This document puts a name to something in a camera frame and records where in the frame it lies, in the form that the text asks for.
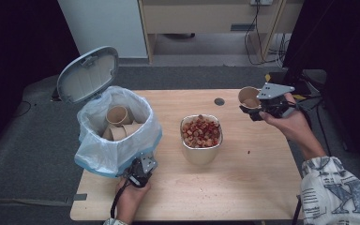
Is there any light wooden desk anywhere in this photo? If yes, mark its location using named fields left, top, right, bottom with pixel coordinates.
left=137, top=0, right=305, bottom=64

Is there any brown paper cup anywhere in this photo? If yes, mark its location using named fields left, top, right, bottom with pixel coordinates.
left=101, top=124, right=128, bottom=143
left=105, top=105, right=136, bottom=128
left=237, top=85, right=263, bottom=111
left=121, top=122, right=144, bottom=137

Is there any black power cable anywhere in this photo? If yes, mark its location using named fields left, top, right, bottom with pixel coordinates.
left=244, top=3, right=283, bottom=67

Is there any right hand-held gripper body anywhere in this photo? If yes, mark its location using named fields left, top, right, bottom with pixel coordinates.
left=255, top=82, right=296, bottom=120

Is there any thin black floor cable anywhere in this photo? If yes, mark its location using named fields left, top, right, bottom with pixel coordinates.
left=11, top=99, right=38, bottom=119

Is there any hand-held gripper cable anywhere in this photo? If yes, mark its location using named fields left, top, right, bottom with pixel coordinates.
left=110, top=178, right=129, bottom=220
left=291, top=194, right=304, bottom=225

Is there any pile of red fruit pieces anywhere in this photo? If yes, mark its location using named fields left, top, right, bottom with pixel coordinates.
left=182, top=114, right=221, bottom=149

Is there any left hand-held gripper cable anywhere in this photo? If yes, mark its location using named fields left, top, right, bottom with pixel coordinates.
left=110, top=178, right=129, bottom=220

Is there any metal container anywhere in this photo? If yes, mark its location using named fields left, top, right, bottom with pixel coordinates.
left=179, top=113, right=224, bottom=166

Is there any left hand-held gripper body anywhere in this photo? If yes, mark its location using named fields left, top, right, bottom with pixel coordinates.
left=125, top=152, right=158, bottom=188

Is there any white cabinet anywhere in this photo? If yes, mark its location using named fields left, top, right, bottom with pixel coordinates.
left=56, top=0, right=149, bottom=60

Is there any dark curtain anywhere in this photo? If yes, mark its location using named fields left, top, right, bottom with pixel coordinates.
left=0, top=0, right=81, bottom=158
left=282, top=0, right=360, bottom=172

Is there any right hand-held gripper cable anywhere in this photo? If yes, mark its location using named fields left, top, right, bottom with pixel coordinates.
left=291, top=194, right=304, bottom=225

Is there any person's right hand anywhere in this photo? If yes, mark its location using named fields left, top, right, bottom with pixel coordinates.
left=258, top=92, right=311, bottom=143

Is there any white grey trash can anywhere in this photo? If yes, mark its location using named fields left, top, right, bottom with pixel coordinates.
left=56, top=45, right=164, bottom=179

